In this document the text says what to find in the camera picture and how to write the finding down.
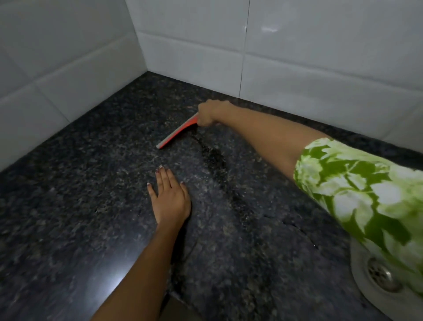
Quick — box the person's left hand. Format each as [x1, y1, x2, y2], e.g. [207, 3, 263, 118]
[146, 165, 192, 227]

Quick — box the person's right hand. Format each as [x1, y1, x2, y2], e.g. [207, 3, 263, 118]
[197, 100, 234, 128]

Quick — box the red squeegee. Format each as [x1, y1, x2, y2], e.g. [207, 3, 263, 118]
[156, 112, 200, 150]

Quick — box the person's left forearm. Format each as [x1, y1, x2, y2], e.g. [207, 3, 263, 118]
[91, 221, 186, 321]

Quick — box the green floral sleeve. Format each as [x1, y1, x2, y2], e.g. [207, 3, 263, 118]
[293, 137, 423, 295]

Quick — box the stainless steel sink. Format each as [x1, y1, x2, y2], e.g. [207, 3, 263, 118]
[350, 236, 423, 321]

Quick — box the metal sink drain strainer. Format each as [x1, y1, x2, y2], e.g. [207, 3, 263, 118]
[366, 257, 404, 293]

